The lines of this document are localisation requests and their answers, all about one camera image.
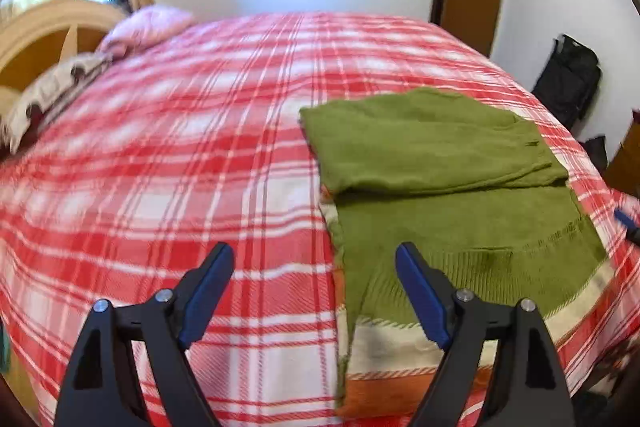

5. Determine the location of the green striped knit sweater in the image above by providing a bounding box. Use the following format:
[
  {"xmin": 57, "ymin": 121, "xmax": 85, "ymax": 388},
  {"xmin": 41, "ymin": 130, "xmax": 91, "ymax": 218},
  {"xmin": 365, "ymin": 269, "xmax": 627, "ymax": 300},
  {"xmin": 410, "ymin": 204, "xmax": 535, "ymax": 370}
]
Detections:
[{"xmin": 299, "ymin": 88, "xmax": 616, "ymax": 418}]

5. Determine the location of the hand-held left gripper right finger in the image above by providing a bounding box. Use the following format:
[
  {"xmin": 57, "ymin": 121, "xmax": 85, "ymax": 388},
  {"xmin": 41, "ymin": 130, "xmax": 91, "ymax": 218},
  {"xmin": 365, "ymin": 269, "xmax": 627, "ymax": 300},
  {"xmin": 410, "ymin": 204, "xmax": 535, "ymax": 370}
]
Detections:
[{"xmin": 395, "ymin": 242, "xmax": 576, "ymax": 427}]

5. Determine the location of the pink pillow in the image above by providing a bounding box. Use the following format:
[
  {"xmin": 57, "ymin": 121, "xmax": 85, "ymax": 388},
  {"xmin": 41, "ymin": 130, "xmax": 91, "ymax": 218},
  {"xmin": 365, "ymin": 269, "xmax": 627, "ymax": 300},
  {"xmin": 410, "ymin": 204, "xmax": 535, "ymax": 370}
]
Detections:
[{"xmin": 97, "ymin": 5, "xmax": 197, "ymax": 58}]

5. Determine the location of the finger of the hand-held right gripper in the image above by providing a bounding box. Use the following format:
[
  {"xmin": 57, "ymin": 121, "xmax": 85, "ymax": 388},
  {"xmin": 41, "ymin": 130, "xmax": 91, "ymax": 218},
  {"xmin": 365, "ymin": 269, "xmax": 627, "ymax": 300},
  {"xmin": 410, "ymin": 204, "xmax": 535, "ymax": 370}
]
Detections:
[{"xmin": 614, "ymin": 209, "xmax": 640, "ymax": 246}]

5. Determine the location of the black folding chair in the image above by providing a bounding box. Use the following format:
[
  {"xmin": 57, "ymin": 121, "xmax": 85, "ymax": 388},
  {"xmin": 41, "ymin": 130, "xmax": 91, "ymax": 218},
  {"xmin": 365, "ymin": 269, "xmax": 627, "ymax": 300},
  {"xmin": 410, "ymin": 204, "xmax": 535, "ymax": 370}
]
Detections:
[{"xmin": 531, "ymin": 34, "xmax": 602, "ymax": 128}]

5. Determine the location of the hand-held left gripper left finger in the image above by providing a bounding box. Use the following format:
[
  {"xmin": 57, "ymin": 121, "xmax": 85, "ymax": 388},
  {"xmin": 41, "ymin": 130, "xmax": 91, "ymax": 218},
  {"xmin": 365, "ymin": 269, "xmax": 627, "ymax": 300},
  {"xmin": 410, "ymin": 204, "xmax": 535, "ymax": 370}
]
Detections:
[{"xmin": 54, "ymin": 242, "xmax": 236, "ymax": 427}]

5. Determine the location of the red plaid bed sheet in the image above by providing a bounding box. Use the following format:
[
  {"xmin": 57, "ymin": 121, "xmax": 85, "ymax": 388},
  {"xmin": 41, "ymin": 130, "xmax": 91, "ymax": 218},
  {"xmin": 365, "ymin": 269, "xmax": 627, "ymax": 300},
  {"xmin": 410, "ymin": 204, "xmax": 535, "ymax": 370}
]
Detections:
[{"xmin": 0, "ymin": 11, "xmax": 640, "ymax": 427}]

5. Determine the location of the wooden desk with drawers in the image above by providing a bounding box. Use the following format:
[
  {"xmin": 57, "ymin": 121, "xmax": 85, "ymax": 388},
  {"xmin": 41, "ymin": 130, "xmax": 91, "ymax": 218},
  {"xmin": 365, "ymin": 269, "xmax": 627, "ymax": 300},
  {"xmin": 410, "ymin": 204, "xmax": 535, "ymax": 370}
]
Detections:
[{"xmin": 602, "ymin": 109, "xmax": 640, "ymax": 198}]

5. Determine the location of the wooden bed headboard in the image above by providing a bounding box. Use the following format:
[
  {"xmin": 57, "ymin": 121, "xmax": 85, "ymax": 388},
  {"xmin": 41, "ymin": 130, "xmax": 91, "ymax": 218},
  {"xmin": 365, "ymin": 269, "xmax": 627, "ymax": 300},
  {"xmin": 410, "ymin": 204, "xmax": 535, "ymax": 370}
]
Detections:
[{"xmin": 0, "ymin": 0, "xmax": 126, "ymax": 108}]

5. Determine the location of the white brown patterned pillow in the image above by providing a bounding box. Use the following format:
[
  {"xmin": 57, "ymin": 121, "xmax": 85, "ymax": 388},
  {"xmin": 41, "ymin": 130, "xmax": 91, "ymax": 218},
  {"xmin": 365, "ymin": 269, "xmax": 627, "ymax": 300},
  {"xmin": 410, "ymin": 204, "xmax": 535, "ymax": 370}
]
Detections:
[{"xmin": 0, "ymin": 52, "xmax": 113, "ymax": 155}]

